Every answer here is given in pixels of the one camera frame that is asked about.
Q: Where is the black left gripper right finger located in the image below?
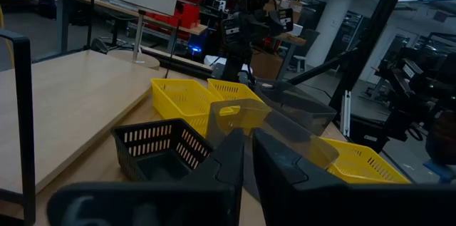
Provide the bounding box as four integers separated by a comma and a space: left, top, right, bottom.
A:
251, 128, 456, 226

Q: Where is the brown cardboard box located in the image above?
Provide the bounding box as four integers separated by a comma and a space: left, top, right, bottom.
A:
249, 50, 284, 81

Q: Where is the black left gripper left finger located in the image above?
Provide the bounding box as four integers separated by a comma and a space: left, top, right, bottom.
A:
46, 128, 247, 226

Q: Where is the white building column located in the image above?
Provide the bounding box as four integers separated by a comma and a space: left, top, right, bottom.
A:
306, 0, 357, 68

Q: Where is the red storage bin stack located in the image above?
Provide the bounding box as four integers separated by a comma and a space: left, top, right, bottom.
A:
145, 3, 201, 41

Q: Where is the small wooden desk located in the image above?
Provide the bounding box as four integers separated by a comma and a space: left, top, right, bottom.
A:
274, 32, 307, 81

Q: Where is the white aluminium bracket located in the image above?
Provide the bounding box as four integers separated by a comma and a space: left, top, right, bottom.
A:
340, 90, 353, 138

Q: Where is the yellow slotted plastic basket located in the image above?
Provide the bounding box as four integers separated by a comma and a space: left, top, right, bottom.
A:
150, 78, 222, 138
207, 78, 272, 130
322, 137, 413, 185

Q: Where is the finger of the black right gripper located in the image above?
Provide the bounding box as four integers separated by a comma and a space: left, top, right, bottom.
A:
245, 17, 265, 43
264, 14, 284, 41

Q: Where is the black slotted plastic basket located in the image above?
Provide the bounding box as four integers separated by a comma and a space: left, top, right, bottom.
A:
110, 118, 215, 184

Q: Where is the white stool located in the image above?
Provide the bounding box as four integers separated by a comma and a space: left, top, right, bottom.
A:
291, 54, 308, 73

